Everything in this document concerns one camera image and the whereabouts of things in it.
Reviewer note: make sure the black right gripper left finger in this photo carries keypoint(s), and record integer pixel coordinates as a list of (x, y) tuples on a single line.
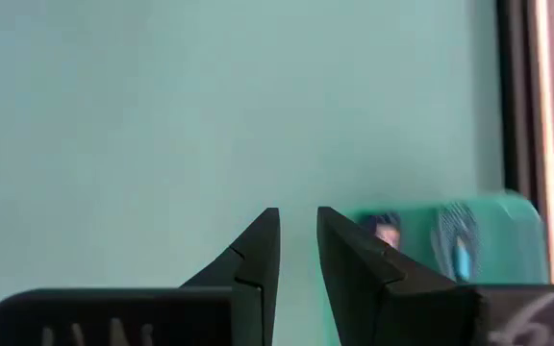
[(253, 288)]

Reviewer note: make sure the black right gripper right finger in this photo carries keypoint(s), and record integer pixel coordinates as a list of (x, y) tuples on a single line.
[(383, 298)]

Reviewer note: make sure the grey-blue marker pen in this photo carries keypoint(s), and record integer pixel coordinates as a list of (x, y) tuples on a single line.
[(450, 226)]

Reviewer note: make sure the teal plastic bin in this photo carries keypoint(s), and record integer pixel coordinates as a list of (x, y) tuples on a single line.
[(416, 240)]

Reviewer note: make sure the teal table mat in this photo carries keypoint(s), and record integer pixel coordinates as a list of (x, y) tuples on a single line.
[(161, 120)]

